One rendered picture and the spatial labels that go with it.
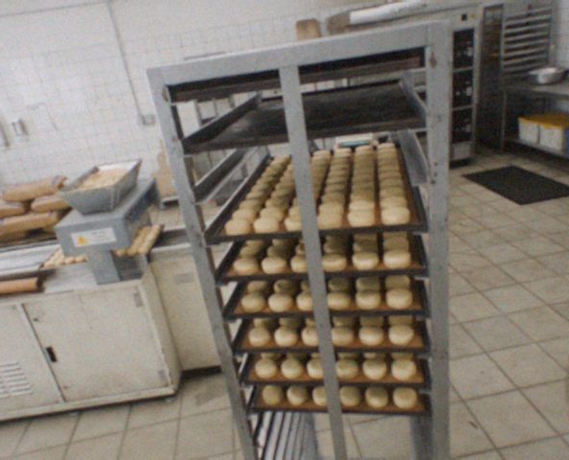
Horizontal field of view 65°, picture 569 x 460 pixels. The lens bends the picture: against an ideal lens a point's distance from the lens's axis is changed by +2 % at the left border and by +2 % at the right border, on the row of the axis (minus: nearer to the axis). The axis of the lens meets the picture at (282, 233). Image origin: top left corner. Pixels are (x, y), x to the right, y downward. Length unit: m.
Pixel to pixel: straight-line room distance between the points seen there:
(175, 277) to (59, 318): 0.62
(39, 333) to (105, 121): 4.19
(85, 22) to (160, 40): 0.88
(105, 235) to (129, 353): 0.71
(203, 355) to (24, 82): 4.78
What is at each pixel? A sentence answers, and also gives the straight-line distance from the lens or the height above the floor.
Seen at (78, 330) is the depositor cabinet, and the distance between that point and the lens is 2.66.
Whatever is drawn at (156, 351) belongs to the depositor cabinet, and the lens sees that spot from 2.62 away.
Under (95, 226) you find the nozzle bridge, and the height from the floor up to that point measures 1.15.
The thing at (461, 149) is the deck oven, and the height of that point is 0.24.
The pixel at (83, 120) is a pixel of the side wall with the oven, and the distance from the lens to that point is 6.58.
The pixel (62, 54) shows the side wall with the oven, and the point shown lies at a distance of 6.55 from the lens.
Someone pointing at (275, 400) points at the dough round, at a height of 1.06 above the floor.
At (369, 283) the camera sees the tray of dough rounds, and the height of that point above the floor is 1.33.
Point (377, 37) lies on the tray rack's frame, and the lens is 0.73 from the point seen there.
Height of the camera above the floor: 1.83
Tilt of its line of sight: 23 degrees down
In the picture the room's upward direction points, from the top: 9 degrees counter-clockwise
